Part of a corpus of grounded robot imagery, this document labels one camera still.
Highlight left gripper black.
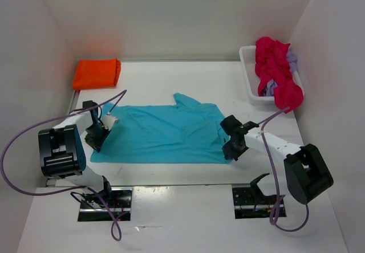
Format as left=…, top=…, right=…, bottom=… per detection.
left=84, top=123, right=111, bottom=152

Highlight cyan t shirt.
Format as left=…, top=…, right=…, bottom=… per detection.
left=90, top=93, right=229, bottom=164

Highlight orange t shirt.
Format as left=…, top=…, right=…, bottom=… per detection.
left=72, top=58, right=121, bottom=91

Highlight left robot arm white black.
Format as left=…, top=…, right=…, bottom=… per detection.
left=38, top=100, right=119, bottom=207

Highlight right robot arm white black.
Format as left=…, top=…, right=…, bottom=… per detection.
left=220, top=115, right=334, bottom=205

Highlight magenta t shirt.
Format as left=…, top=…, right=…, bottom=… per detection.
left=255, top=36, right=304, bottom=113

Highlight white plastic basket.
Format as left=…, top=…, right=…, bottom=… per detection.
left=239, top=46, right=305, bottom=105

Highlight lavender t shirt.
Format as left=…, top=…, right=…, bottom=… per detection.
left=262, top=51, right=298, bottom=96

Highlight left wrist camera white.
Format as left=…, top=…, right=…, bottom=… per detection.
left=102, top=114, right=119, bottom=130

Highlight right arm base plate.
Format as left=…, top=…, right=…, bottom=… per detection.
left=232, top=185, right=277, bottom=219

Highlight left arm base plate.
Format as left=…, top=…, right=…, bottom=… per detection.
left=72, top=187, right=133, bottom=222

